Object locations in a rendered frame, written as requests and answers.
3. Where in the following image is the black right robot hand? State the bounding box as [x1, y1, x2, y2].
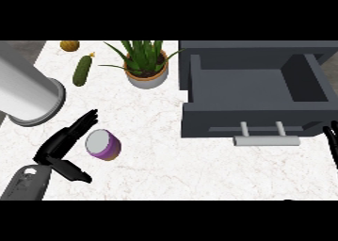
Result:
[322, 115, 338, 201]

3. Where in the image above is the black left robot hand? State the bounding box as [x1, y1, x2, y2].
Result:
[33, 108, 101, 185]

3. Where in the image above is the purple can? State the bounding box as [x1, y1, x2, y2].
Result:
[85, 128, 123, 162]

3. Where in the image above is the dark grey open drawer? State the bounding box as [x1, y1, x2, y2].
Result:
[181, 53, 338, 139]

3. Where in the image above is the white grey cylinder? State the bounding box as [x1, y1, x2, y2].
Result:
[0, 40, 67, 128]

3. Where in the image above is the green cucumber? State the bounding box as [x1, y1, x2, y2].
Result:
[72, 52, 97, 88]

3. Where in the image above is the potted green plant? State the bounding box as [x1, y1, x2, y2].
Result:
[98, 40, 185, 90]

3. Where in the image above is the brown round fruit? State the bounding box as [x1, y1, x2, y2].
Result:
[60, 40, 82, 53]

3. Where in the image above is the dark grey cabinet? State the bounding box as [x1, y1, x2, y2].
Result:
[178, 40, 338, 92]

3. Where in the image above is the pale grey drawer handle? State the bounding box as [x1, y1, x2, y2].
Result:
[232, 120, 302, 147]

